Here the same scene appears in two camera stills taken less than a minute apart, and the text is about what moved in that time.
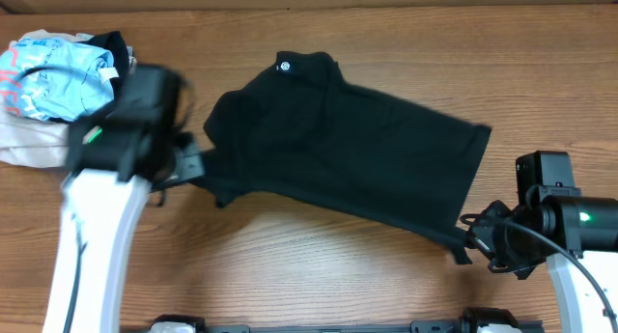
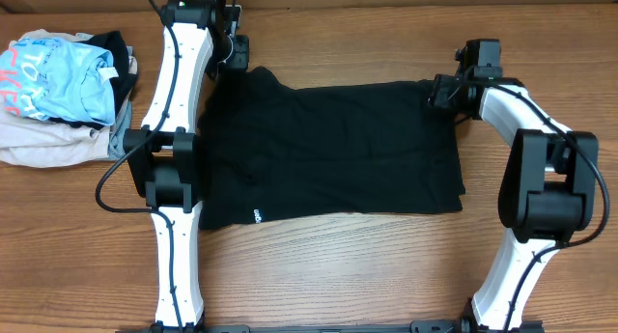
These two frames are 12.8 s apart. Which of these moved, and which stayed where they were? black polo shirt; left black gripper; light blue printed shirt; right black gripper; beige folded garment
Moved: left black gripper; black polo shirt; right black gripper
Stayed: beige folded garment; light blue printed shirt
